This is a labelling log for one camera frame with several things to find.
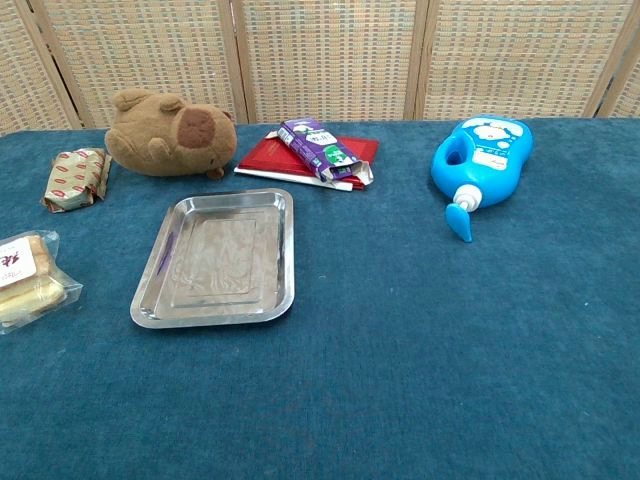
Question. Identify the stainless steel tray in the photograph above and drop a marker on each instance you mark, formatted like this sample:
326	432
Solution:
220	260

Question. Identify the bread in clear plastic bag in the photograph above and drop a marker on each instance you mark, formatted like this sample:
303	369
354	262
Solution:
31	285

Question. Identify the purple milk carton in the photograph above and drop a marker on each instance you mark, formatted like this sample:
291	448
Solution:
320	148

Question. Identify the red booklet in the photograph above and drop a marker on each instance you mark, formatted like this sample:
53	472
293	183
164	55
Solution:
272	156

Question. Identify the blue table cloth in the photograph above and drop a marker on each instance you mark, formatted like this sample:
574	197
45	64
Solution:
350	350

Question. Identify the woven folding screen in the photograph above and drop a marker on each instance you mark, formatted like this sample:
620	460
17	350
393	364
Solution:
320	55

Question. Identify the blue pump bottle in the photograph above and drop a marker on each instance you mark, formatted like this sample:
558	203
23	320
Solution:
487	160

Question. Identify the brown capybara plush toy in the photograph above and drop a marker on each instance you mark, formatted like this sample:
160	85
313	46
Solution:
165	135

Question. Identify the snack pack with red print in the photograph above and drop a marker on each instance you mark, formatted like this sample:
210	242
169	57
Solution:
75	178

